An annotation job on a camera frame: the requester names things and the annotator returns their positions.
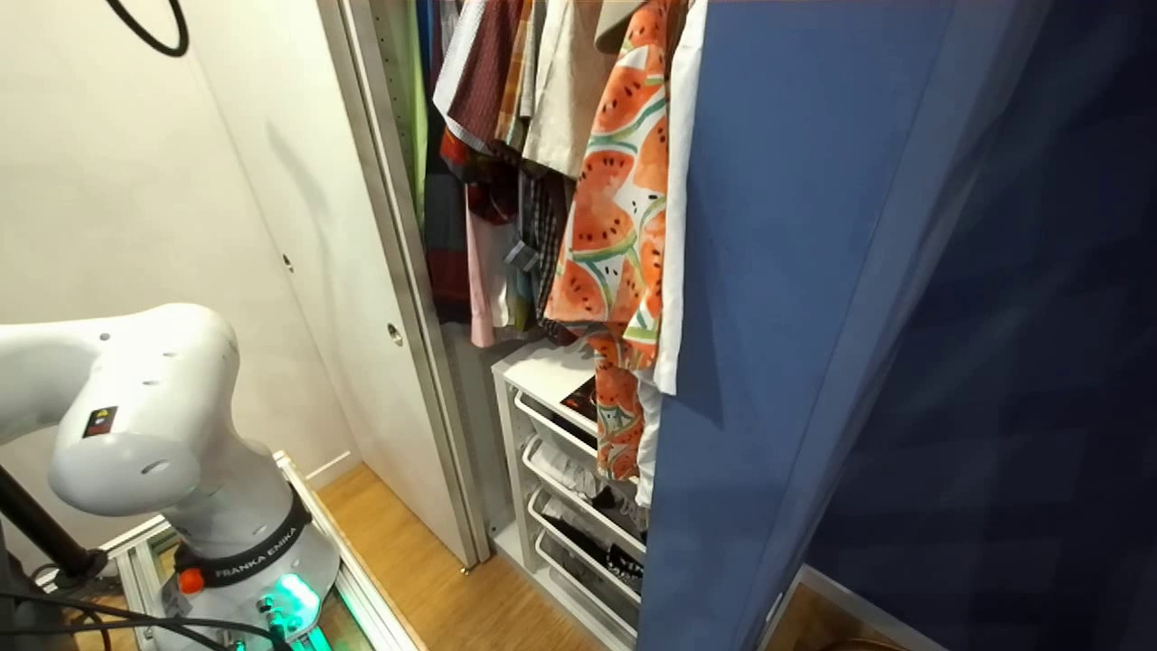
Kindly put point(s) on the black folded item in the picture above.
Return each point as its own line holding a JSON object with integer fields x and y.
{"x": 595, "y": 544}

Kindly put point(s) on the white long garment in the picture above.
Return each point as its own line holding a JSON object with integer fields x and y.
{"x": 670, "y": 240}

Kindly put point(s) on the white sliding closet door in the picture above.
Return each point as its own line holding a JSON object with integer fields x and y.
{"x": 307, "y": 240}

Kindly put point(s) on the pink hanging garment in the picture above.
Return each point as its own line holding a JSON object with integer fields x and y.
{"x": 485, "y": 292}

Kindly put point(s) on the cream hanging garment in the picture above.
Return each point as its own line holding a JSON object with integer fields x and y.
{"x": 571, "y": 84}

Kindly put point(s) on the dark patterned garment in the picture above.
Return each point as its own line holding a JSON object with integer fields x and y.
{"x": 536, "y": 243}

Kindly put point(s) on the maroon hanging shirt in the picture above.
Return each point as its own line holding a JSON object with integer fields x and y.
{"x": 482, "y": 84}

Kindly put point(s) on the black stand pole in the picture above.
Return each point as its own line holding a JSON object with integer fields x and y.
{"x": 42, "y": 521}

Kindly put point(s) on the watermelon print shirt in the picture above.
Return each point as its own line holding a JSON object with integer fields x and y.
{"x": 609, "y": 229}

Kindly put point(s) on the green hanging garment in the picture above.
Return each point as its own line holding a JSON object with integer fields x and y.
{"x": 408, "y": 97}

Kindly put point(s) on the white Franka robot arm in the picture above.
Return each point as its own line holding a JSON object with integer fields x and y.
{"x": 155, "y": 399}

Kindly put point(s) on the dark plaid garment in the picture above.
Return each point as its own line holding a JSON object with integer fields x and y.
{"x": 448, "y": 254}

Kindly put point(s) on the white folded item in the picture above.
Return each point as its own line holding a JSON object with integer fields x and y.
{"x": 564, "y": 463}

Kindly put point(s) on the dark blue curtain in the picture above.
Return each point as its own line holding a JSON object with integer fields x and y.
{"x": 1034, "y": 420}

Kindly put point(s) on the robot mounting platform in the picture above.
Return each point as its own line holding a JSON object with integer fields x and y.
{"x": 365, "y": 597}

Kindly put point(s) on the black flat item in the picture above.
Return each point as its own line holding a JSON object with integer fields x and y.
{"x": 579, "y": 399}

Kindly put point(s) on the blue hanging fabric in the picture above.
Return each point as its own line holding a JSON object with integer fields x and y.
{"x": 777, "y": 301}

